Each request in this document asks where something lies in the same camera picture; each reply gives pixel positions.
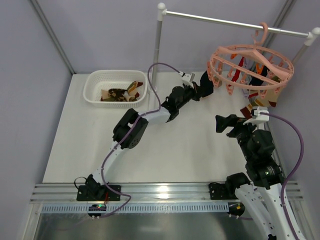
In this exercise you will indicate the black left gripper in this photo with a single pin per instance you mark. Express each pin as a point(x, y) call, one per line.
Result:
point(197, 90)

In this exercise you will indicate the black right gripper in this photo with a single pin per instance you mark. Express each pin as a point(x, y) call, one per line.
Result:
point(236, 125)

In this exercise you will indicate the navy sock beige toe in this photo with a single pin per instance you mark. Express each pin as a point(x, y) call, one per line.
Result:
point(206, 86)

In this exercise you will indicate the pink round clip hanger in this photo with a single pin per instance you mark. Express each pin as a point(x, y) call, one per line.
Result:
point(266, 69)

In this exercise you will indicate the brown argyle sock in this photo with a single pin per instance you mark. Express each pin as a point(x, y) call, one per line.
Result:
point(105, 96)
point(116, 95)

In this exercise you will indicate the beige striped ribbed sock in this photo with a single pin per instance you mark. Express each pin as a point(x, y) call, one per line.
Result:
point(257, 98)

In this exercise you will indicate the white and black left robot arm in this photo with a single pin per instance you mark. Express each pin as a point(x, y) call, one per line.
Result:
point(130, 129)

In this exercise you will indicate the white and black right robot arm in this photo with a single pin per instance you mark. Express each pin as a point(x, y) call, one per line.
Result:
point(262, 189)

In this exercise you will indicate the white perforated plastic basket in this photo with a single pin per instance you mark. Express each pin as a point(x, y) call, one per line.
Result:
point(114, 79)

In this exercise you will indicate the silver white clothes rack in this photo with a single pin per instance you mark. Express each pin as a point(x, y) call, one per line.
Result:
point(162, 11)

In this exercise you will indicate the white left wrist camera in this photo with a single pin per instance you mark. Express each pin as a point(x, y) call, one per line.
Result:
point(186, 77)

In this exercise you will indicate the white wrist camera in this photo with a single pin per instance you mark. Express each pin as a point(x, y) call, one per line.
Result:
point(259, 115)
point(186, 77)

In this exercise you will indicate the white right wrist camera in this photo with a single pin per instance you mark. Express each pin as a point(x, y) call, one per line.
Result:
point(259, 115)

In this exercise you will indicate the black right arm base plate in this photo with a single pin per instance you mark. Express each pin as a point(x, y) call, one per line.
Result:
point(219, 191)

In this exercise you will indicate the grey slotted cable duct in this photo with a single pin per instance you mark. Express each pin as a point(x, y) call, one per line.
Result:
point(148, 207)

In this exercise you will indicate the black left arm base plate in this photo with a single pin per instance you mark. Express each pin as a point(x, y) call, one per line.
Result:
point(110, 193)

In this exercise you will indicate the aluminium mounting rail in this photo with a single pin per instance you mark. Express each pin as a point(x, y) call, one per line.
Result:
point(175, 191)

